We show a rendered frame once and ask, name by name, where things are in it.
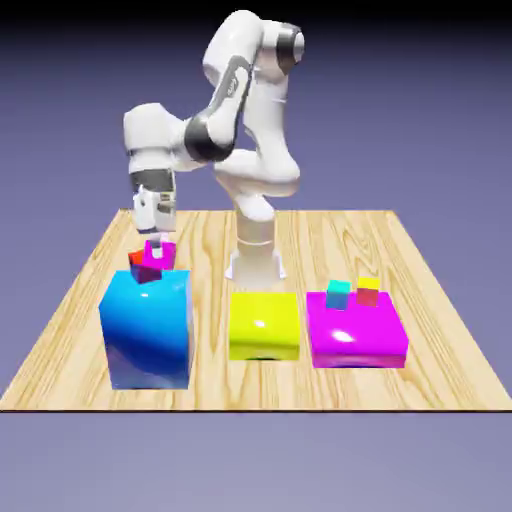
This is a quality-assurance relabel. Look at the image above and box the large magenta box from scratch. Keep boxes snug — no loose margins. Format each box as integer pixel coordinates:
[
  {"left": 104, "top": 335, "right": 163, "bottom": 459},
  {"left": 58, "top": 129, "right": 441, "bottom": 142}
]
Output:
[{"left": 305, "top": 290, "right": 410, "bottom": 369}]

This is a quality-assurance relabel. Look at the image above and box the small red cube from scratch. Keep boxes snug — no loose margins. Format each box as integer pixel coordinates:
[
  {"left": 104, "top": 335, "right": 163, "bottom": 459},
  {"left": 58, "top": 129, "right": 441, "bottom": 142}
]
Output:
[{"left": 127, "top": 249, "right": 163, "bottom": 285}]

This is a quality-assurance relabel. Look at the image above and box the small yellow cube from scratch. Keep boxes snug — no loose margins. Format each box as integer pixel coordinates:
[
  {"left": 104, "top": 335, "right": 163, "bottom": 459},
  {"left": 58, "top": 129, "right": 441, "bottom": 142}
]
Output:
[{"left": 355, "top": 276, "right": 381, "bottom": 308}]

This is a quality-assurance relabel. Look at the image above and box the small magenta cube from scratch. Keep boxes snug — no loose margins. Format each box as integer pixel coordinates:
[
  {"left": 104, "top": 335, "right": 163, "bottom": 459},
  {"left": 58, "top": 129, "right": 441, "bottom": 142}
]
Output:
[{"left": 141, "top": 239, "right": 177, "bottom": 272}]

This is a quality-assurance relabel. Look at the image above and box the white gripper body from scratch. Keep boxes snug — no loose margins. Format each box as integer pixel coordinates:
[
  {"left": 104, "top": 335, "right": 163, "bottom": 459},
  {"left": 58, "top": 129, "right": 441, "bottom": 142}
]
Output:
[{"left": 132, "top": 185, "right": 178, "bottom": 235}]

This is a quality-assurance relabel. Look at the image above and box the small cyan cube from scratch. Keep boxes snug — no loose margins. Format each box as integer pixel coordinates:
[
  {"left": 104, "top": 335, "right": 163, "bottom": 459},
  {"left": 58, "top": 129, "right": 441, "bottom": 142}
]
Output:
[{"left": 325, "top": 279, "right": 352, "bottom": 311}]

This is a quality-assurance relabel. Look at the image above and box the large blue box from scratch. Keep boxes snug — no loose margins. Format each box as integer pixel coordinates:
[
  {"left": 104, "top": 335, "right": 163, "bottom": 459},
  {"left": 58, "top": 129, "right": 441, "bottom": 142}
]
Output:
[{"left": 98, "top": 269, "right": 194, "bottom": 391}]

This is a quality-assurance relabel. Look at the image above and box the large yellow box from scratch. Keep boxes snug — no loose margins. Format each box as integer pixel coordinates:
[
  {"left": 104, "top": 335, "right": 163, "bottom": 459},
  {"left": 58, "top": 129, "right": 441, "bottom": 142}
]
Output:
[{"left": 228, "top": 291, "right": 301, "bottom": 362}]

